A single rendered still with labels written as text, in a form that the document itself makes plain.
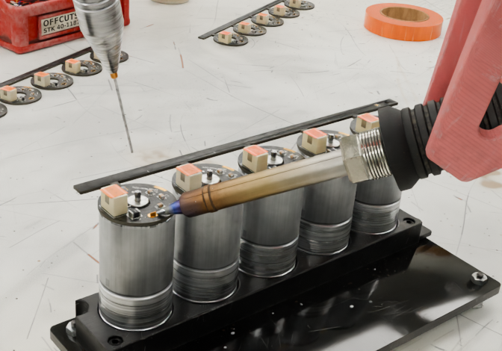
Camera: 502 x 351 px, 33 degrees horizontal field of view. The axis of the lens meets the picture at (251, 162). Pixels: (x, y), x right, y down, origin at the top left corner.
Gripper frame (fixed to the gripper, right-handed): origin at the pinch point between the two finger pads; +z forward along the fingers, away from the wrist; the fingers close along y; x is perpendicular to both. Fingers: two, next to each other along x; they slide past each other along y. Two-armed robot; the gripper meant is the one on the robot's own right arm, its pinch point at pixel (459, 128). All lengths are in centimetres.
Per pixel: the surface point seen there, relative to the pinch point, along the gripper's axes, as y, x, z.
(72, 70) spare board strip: -25.2, -11.5, 18.2
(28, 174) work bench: -12.3, -9.8, 17.5
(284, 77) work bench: -28.8, -0.2, 12.0
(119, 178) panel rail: -2.0, -6.8, 8.6
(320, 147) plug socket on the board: -5.6, -1.3, 5.1
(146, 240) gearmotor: 0.5, -5.2, 8.5
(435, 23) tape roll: -40.4, 8.2, 5.8
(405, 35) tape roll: -39.0, 6.6, 7.5
